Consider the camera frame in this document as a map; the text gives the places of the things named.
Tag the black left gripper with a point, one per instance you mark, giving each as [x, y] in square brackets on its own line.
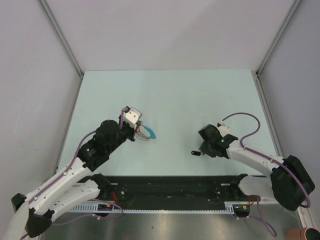
[132, 131]

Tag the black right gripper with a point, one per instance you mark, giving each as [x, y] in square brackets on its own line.
[204, 149]

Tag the metal key organizer with rings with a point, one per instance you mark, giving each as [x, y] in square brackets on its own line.
[145, 133]

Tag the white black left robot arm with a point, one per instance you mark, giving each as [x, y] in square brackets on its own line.
[36, 211]

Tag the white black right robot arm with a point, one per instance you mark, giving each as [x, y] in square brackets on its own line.
[284, 179]

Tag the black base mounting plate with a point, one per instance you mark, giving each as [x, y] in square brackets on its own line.
[216, 188]

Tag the pink cylindrical object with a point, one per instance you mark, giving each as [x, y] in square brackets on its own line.
[303, 233]

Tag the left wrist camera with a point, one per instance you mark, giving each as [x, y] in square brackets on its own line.
[131, 116]

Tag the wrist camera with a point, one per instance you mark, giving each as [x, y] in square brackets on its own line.
[131, 116]
[223, 128]

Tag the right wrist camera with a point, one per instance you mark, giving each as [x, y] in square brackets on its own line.
[223, 128]

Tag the grey slotted cable duct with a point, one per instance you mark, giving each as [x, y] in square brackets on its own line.
[104, 208]

